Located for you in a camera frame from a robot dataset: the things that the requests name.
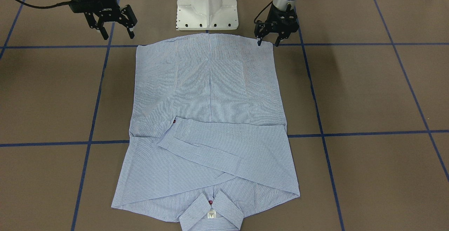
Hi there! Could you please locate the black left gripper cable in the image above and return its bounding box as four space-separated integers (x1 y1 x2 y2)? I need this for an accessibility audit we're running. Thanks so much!
254 1 274 24

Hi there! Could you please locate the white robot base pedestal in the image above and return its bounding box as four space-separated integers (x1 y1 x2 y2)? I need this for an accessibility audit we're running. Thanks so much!
175 0 239 31

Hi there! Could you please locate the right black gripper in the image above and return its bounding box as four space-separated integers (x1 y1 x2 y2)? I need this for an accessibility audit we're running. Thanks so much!
69 0 138 40

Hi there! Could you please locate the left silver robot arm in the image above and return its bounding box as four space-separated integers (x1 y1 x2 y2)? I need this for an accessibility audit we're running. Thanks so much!
253 0 299 47

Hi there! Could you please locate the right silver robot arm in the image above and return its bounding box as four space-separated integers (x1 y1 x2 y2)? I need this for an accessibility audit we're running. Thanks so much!
69 0 138 40

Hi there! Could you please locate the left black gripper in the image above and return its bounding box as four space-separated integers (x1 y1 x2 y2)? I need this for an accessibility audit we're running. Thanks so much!
254 5 299 47

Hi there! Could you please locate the light blue striped shirt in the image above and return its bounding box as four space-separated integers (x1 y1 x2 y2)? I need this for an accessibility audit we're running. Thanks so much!
111 34 300 231

